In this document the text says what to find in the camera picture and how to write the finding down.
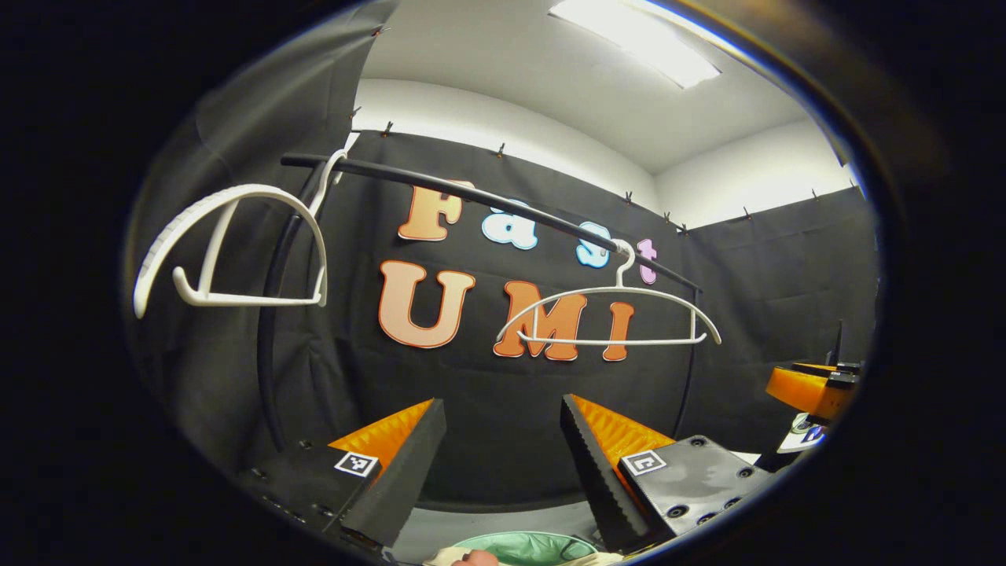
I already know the green laundry hamper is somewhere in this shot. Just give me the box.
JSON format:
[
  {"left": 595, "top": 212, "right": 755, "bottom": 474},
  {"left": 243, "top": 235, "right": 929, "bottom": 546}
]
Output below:
[{"left": 452, "top": 531, "right": 598, "bottom": 566}]

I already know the white plastic clothes hanger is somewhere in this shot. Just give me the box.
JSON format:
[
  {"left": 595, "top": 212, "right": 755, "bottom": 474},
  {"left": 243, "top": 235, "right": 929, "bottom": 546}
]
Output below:
[
  {"left": 494, "top": 238, "right": 722, "bottom": 348},
  {"left": 132, "top": 149, "right": 347, "bottom": 319}
]

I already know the ceiling light panel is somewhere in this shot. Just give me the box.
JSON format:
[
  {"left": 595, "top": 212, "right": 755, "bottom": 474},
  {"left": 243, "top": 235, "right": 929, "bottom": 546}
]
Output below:
[{"left": 548, "top": 0, "right": 722, "bottom": 90}]

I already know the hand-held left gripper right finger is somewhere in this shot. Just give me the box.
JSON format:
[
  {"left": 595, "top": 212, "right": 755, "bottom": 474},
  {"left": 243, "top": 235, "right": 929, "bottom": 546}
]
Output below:
[{"left": 560, "top": 393, "right": 775, "bottom": 555}]

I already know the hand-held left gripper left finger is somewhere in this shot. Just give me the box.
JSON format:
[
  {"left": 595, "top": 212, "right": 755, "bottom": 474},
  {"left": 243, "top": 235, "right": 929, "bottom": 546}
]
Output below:
[{"left": 236, "top": 397, "right": 447, "bottom": 551}]

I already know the cream jacket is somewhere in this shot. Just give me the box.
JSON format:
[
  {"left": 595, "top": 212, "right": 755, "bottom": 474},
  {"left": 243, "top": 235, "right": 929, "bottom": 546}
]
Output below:
[{"left": 423, "top": 545, "right": 626, "bottom": 566}]

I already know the black metal clothes rail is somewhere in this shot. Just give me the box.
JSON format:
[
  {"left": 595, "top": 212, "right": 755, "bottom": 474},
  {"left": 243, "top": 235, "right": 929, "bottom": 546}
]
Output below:
[{"left": 258, "top": 153, "right": 703, "bottom": 453}]

